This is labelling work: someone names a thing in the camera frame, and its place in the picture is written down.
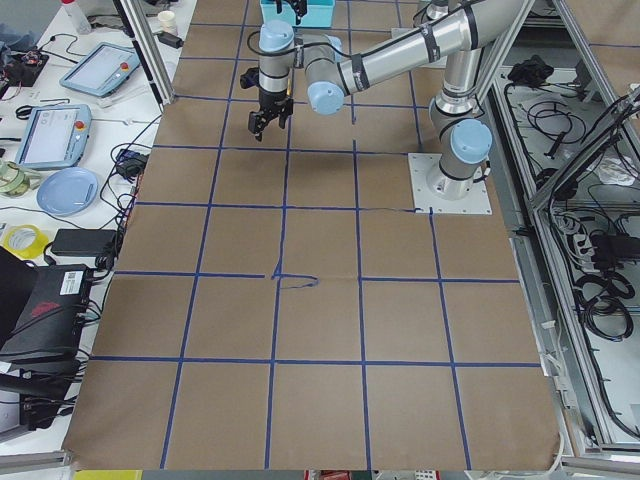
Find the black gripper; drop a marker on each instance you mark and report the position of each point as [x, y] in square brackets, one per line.
[270, 102]

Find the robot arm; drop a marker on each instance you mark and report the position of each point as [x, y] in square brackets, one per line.
[458, 37]

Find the light blue plastic bin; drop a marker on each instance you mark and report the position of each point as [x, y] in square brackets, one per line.
[305, 14]

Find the black power adapter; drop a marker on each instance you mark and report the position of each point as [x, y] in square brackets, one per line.
[170, 39]

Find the white paper cup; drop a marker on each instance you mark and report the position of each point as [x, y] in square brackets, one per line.
[168, 22]

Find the upper teach pendant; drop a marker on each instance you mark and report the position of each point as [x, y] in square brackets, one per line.
[102, 71]

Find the teach pendant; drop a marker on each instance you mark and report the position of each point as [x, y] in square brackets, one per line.
[102, 71]
[55, 137]

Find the lower teach pendant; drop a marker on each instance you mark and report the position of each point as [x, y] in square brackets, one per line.
[55, 137]

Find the blue plate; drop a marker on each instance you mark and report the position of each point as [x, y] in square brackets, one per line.
[67, 191]

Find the large black power brick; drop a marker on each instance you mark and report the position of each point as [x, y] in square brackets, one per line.
[82, 242]

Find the green tape dispenser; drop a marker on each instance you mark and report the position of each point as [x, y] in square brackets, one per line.
[17, 180]

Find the yellow tape roll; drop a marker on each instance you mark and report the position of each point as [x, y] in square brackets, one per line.
[25, 241]

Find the black laptop computer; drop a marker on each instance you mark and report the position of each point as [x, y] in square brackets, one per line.
[42, 318]

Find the aluminium frame post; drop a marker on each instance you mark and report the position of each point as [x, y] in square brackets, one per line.
[137, 28]

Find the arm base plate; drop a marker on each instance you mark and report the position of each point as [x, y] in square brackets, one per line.
[435, 193]

